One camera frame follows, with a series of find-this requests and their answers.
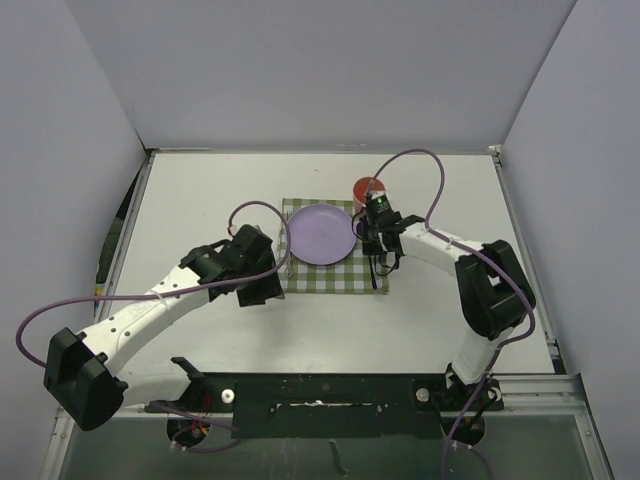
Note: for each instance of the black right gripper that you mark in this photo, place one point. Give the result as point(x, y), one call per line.
point(368, 249)

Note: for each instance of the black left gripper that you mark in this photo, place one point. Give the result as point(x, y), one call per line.
point(267, 290)

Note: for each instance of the purple plastic spoon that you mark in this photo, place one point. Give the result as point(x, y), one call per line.
point(372, 270)

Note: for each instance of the silver metal fork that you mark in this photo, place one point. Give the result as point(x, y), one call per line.
point(289, 268)

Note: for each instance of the orange plastic cup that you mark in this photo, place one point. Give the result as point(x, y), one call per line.
point(361, 188)

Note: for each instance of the green white checkered cloth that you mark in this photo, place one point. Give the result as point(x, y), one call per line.
point(349, 276)

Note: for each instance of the purple plastic plate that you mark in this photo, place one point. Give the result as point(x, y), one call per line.
point(321, 234)

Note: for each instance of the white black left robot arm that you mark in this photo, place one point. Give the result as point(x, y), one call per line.
point(113, 342)

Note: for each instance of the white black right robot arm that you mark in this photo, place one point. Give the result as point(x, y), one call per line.
point(497, 301)

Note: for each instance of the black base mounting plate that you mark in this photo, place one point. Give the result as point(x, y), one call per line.
point(329, 406)

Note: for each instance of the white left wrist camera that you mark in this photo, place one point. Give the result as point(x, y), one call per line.
point(233, 230)

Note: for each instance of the aluminium front frame rail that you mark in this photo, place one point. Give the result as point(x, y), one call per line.
point(92, 396)

